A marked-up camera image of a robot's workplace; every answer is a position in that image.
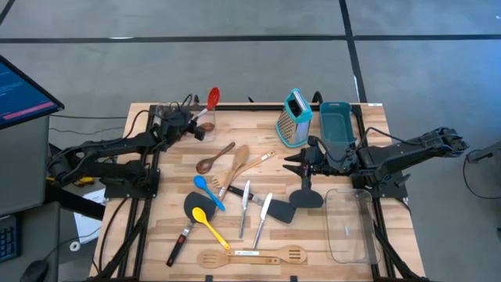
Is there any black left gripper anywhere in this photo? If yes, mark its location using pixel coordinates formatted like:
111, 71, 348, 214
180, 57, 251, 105
162, 109, 207, 142

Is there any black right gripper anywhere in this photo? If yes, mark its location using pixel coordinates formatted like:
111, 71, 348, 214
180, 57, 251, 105
282, 136, 346, 183

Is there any red silicone spoon steel shaft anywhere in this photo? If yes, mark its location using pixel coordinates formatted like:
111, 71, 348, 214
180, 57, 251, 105
191, 86, 222, 122

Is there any black spatula fan-shaped head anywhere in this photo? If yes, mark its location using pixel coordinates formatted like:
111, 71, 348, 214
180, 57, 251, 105
288, 178, 325, 210

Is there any black spatula square head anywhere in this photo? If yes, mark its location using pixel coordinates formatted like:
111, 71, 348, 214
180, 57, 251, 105
226, 184, 297, 225

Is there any blue silicone spoon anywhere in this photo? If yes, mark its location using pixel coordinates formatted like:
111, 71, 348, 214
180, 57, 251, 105
193, 175, 227, 212

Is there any black spatula round head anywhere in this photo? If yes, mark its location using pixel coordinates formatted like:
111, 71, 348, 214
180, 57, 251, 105
165, 190, 217, 268

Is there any yellow silicone spoon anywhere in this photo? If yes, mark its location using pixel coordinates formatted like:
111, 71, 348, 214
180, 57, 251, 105
191, 206, 232, 251

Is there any small clear plastic bin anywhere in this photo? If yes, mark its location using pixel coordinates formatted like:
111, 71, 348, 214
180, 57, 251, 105
154, 103, 217, 144

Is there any steel box grater teal trim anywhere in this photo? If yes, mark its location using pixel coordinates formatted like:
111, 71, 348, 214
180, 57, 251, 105
275, 88, 314, 149

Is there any light wooden fork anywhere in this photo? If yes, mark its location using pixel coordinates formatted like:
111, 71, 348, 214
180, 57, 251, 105
211, 150, 278, 189

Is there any light wooden solid spoon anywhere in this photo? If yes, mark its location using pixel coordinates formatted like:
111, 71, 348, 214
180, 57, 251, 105
214, 144, 251, 203

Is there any teal plastic bin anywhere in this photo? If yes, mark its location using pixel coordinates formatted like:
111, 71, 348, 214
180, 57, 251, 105
319, 100, 358, 150

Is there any large clear plastic bin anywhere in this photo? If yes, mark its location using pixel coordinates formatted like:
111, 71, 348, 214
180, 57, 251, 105
323, 187, 381, 266

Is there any slotted wooden spoon white label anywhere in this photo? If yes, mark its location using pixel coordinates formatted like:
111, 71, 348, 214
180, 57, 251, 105
225, 244, 308, 266

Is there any slotted wooden spoon burnt logo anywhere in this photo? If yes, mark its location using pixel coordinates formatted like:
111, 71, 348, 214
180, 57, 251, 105
196, 249, 282, 269

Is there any black stand leg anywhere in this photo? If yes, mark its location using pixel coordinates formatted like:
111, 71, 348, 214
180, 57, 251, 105
45, 183, 106, 220

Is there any white paper sheet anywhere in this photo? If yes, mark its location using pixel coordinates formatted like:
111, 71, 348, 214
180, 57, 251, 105
73, 188, 109, 244

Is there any computer monitor blue screen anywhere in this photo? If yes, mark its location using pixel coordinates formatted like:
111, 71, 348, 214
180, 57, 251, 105
0, 54, 66, 131

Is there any grey equipment corner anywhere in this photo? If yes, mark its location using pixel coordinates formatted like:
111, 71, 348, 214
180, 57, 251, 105
467, 140, 501, 164

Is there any black computer mouse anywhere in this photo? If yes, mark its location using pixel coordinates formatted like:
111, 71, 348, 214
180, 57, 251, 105
19, 258, 50, 282

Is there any black keyboard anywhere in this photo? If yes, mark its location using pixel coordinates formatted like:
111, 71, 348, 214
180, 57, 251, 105
0, 214, 23, 264

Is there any black aluminium rig frame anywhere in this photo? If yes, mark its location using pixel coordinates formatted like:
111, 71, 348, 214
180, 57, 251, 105
88, 99, 431, 282

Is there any yellow cable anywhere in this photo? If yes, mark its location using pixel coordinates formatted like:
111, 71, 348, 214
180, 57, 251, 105
45, 175, 96, 187

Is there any black floor cable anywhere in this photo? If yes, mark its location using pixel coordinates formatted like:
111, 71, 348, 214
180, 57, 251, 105
462, 150, 501, 201

